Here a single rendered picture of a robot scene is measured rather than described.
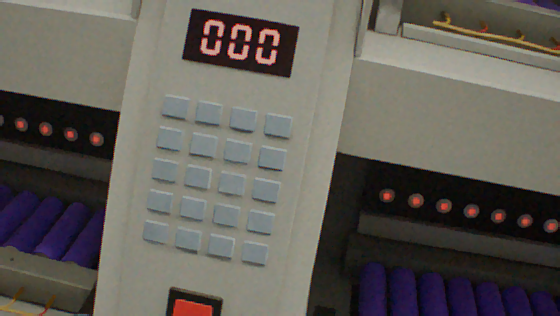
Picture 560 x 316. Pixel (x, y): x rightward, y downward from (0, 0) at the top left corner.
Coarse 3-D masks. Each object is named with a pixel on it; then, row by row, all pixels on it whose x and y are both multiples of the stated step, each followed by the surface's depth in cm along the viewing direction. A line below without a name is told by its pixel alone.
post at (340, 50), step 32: (160, 0) 26; (352, 0) 25; (352, 32) 25; (128, 96) 26; (320, 96) 26; (128, 128) 26; (320, 128) 26; (128, 160) 26; (320, 160) 26; (128, 192) 27; (320, 192) 26; (320, 224) 26; (288, 256) 26; (96, 288) 27; (288, 288) 27
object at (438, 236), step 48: (384, 192) 42; (432, 192) 42; (480, 192) 42; (528, 192) 41; (384, 240) 43; (432, 240) 43; (480, 240) 43; (528, 240) 43; (336, 288) 41; (384, 288) 39; (432, 288) 39; (480, 288) 41; (528, 288) 41
